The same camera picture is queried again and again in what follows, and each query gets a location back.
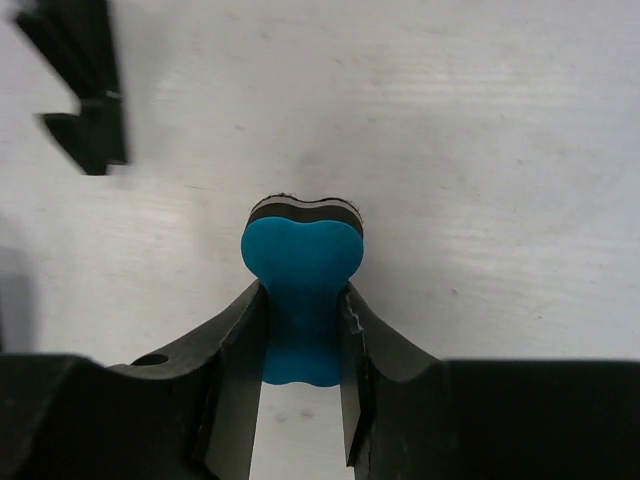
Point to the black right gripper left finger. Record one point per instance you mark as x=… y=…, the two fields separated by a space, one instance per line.
x=185 y=411

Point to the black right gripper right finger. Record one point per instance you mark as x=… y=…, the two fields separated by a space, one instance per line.
x=409 y=415

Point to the blue bone-shaped eraser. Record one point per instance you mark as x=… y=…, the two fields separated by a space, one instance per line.
x=303 y=253

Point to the small black-framed whiteboard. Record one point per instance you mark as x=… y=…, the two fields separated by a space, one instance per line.
x=14 y=333

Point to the black wire whiteboard stand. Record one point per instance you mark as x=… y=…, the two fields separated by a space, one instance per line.
x=76 y=38

